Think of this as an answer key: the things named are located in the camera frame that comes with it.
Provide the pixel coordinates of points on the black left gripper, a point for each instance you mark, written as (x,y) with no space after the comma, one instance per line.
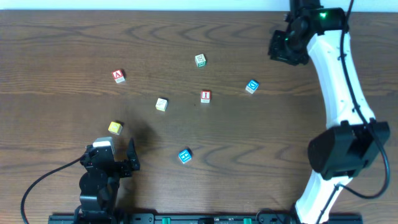
(115,168)

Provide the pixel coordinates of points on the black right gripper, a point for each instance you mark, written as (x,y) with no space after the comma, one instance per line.
(278,47)

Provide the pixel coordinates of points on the red letter A block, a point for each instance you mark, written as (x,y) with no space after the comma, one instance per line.
(118,76)

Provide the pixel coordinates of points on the red letter I block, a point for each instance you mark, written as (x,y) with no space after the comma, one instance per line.
(205,96)

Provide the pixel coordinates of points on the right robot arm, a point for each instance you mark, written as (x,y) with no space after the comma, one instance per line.
(353,137)

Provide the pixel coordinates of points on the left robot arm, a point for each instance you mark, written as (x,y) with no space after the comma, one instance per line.
(100,184)

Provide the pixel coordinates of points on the blue letter H block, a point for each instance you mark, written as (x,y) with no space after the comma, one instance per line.
(185,156)

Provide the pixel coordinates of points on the blue letter D block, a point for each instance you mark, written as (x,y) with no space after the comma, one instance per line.
(252,86)

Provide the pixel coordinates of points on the pale yellow wooden block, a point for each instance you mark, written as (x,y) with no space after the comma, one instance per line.
(161,104)

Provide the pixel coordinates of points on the green lettered white block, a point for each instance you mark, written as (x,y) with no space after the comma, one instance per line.
(200,60)

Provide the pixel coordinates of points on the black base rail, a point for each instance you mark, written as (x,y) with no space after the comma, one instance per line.
(148,218)

